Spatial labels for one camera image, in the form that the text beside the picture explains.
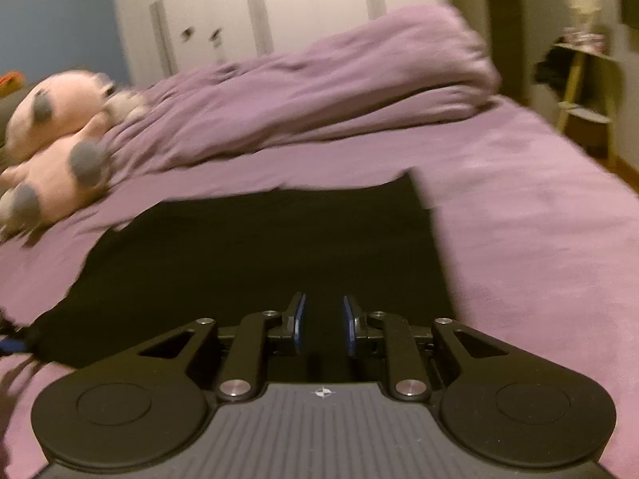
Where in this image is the pink plush toy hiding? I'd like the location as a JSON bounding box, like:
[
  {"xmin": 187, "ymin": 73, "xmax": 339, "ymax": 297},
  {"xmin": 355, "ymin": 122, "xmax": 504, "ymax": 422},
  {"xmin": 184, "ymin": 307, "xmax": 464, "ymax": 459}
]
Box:
[{"xmin": 1, "ymin": 69, "xmax": 149, "ymax": 236}]

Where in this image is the yellow side shelf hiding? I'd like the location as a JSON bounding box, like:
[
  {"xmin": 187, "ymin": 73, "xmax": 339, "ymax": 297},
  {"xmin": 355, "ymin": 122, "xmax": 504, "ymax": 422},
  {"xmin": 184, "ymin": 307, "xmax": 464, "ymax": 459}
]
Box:
[{"xmin": 536, "ymin": 0, "xmax": 623, "ymax": 166}]

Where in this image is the purple duvet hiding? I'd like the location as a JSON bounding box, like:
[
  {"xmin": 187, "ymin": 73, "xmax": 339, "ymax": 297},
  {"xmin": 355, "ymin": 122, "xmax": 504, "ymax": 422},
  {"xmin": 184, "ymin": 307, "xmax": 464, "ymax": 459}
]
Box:
[{"xmin": 105, "ymin": 4, "xmax": 500, "ymax": 183}]

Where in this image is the white wardrobe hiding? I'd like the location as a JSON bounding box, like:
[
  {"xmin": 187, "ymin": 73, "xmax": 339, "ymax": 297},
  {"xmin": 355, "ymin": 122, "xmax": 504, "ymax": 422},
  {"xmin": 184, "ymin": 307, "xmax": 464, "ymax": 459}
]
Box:
[{"xmin": 114, "ymin": 0, "xmax": 447, "ymax": 85}]

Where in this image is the purple bed sheet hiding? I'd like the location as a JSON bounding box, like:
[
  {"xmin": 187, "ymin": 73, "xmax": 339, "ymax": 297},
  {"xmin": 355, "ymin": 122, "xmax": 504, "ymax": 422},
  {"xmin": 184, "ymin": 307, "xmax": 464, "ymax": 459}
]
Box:
[{"xmin": 1, "ymin": 99, "xmax": 638, "ymax": 478}]

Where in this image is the black garment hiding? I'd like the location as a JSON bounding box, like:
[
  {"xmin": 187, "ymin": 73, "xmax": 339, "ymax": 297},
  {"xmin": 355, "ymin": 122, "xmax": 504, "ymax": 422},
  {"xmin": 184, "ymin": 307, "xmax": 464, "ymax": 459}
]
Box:
[{"xmin": 27, "ymin": 173, "xmax": 454, "ymax": 368}]

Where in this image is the orange plush toy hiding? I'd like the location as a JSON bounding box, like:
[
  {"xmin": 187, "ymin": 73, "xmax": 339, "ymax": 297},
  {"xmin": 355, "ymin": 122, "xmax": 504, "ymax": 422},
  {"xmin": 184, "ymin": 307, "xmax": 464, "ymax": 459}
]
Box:
[{"xmin": 0, "ymin": 70, "xmax": 25, "ymax": 97}]

